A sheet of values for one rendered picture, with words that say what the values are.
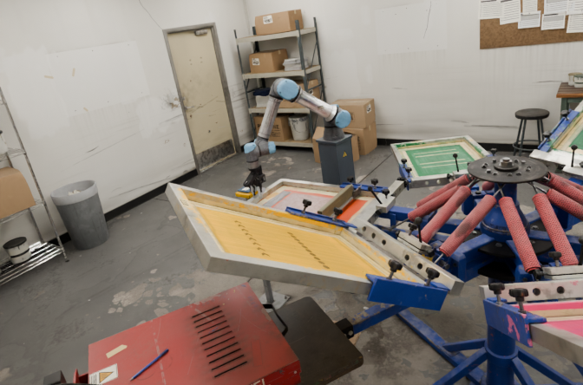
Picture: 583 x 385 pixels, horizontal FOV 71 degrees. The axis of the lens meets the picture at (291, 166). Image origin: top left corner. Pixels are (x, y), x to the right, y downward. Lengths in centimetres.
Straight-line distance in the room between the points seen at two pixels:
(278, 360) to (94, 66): 466
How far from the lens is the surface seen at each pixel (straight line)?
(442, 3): 580
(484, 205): 177
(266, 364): 132
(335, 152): 281
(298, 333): 162
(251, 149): 253
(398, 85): 610
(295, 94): 251
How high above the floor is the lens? 202
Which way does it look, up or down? 20 degrees down
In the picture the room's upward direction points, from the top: 9 degrees counter-clockwise
